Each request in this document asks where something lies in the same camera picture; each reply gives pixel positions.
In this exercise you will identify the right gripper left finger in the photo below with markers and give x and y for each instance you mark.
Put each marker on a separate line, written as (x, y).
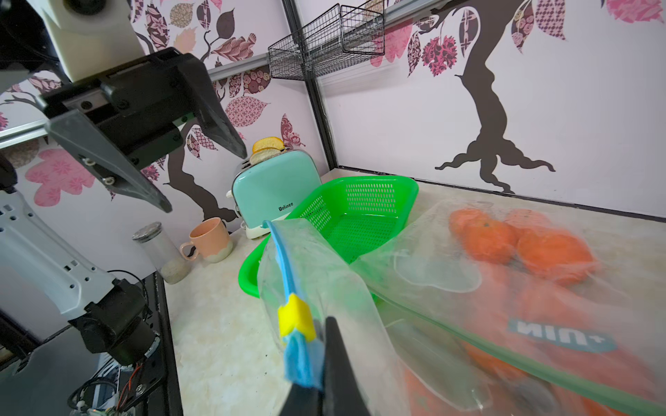
(303, 402)

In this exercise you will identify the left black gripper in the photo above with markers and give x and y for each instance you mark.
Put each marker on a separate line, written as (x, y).
(117, 170)

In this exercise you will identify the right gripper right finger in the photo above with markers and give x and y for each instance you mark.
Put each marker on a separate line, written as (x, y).
(342, 395)

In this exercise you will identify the blue zip clear bag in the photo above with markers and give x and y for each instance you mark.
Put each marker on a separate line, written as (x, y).
(301, 282)

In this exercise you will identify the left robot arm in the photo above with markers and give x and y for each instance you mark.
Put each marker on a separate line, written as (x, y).
(107, 311)

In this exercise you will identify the near green zip bag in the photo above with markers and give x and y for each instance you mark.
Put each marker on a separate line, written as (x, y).
(611, 397)

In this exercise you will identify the green zip bag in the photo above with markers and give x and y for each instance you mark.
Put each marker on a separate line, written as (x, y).
(611, 397)
(518, 273)

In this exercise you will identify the far green zip bag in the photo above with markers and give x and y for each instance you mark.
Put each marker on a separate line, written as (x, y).
(518, 273)

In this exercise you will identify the oranges in far bag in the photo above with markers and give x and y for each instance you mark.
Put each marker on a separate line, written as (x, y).
(546, 251)

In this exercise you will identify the yellow bread slice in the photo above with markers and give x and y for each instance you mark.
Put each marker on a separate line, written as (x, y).
(268, 143)

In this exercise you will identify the pink ceramic mug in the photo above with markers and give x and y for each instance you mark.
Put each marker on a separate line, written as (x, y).
(209, 240)

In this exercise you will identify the glass jar with lid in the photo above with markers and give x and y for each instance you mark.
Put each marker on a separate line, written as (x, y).
(162, 253)

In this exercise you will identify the mint green toaster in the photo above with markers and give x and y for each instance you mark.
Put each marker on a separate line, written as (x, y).
(271, 190)

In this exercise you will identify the green plastic basket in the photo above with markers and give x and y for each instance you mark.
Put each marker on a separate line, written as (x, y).
(356, 215)

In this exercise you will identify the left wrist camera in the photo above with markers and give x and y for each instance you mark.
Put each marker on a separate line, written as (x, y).
(90, 37)

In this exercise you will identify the black wire wall basket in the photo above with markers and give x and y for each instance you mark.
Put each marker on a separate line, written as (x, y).
(341, 37)

